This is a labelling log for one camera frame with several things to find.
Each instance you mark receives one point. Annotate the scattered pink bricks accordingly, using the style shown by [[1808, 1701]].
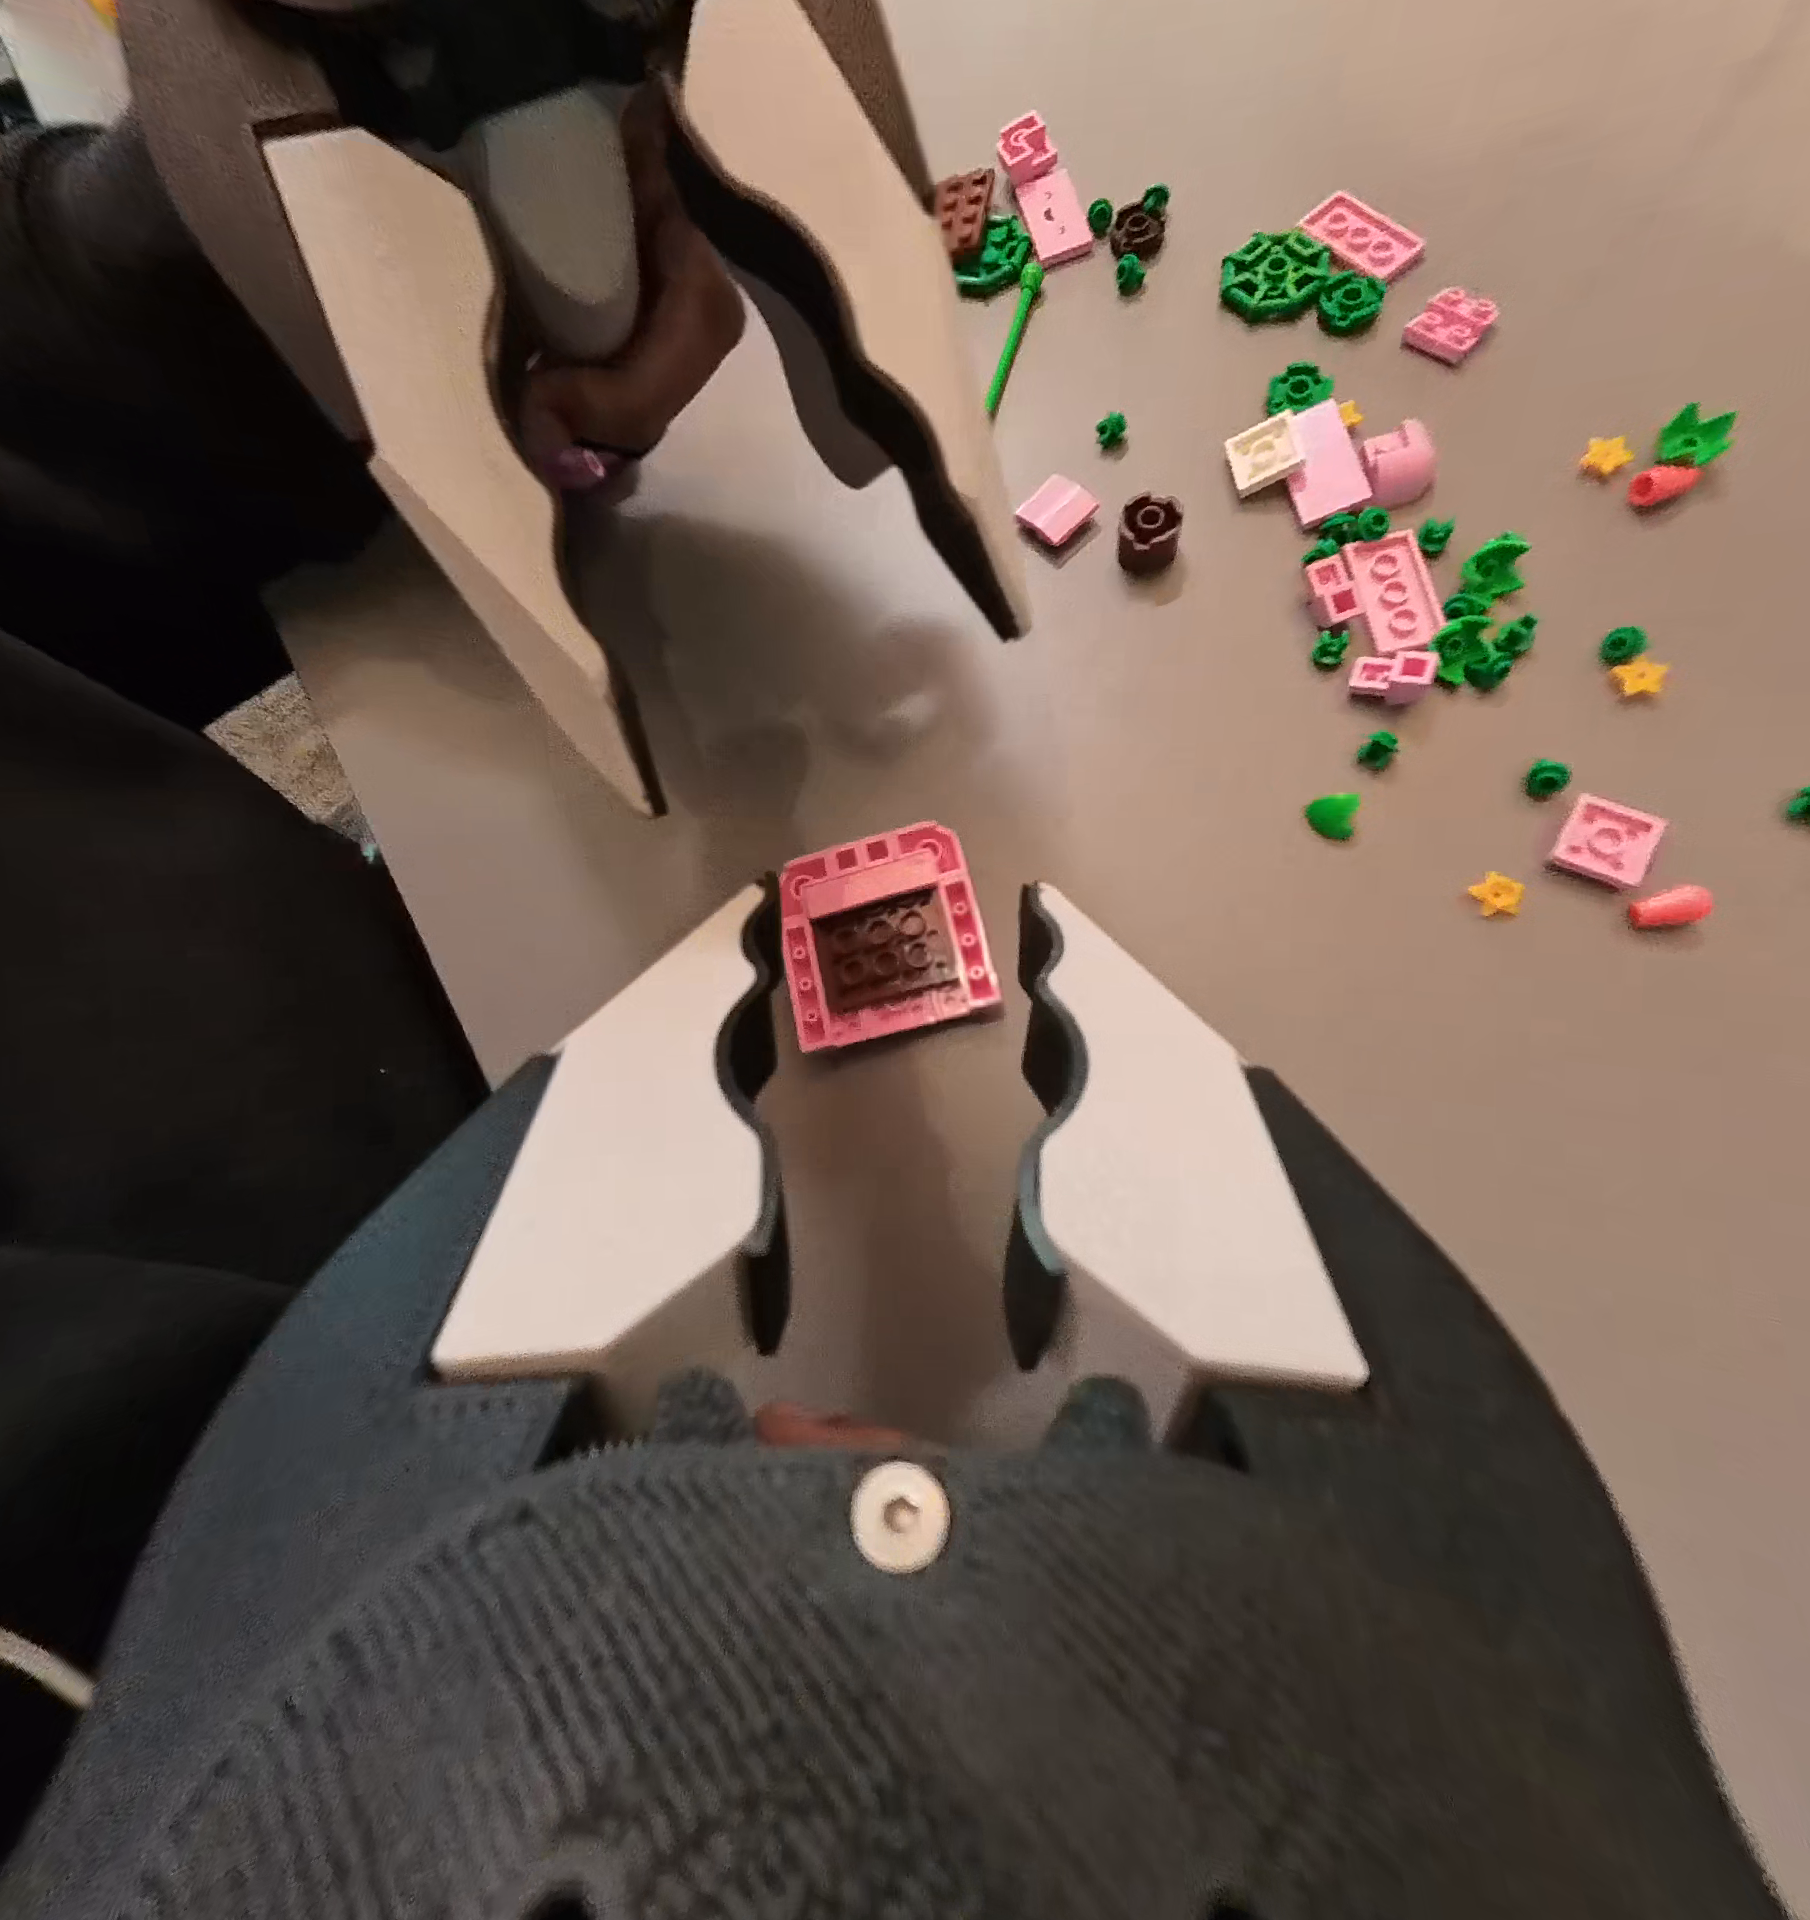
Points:
[[1385, 593]]

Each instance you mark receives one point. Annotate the dark brown small round piece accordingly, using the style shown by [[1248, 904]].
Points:
[[1140, 232]]

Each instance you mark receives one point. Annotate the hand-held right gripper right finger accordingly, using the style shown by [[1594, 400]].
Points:
[[1194, 1198]]

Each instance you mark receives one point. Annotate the green rod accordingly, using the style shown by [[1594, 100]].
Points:
[[1010, 347]]

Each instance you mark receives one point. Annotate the pink and brown brick assembly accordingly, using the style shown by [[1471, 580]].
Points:
[[840, 888]]

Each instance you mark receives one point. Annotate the brown round brick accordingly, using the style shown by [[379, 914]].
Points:
[[1147, 531]]

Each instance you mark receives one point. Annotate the white square tile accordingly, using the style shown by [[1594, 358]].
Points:
[[1263, 458]]

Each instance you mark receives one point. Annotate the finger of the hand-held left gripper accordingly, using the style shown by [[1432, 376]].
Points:
[[399, 347], [828, 252]]

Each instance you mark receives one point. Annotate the person's left hand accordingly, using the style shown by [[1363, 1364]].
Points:
[[648, 358]]

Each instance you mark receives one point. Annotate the scattered green plant pieces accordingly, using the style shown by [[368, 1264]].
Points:
[[1271, 278]]

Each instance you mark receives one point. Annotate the red cone piece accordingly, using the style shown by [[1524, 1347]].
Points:
[[1673, 910], [1654, 486]]

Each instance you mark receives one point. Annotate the person's left forearm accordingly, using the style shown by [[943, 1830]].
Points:
[[92, 376]]

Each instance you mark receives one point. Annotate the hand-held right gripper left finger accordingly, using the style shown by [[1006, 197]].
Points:
[[603, 1189]]

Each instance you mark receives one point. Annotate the brown square studded plate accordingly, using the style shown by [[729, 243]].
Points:
[[966, 209]]

